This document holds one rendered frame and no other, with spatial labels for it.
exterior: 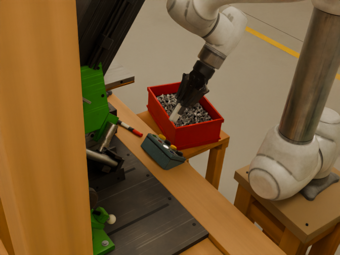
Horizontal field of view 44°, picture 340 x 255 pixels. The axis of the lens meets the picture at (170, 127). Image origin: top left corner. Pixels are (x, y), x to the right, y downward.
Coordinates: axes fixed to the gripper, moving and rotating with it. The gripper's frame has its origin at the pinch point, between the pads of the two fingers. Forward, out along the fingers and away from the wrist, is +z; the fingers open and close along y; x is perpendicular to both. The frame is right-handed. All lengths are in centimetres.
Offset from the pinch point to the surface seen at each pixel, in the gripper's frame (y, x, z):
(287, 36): 162, -287, -77
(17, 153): -61, 93, -7
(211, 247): -45, 8, 23
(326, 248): -55, -54, 15
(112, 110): 14.4, 14.7, 11.4
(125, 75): 15.4, 16.6, -2.1
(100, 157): -5.7, 27.3, 20.6
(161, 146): -6.5, 5.4, 11.7
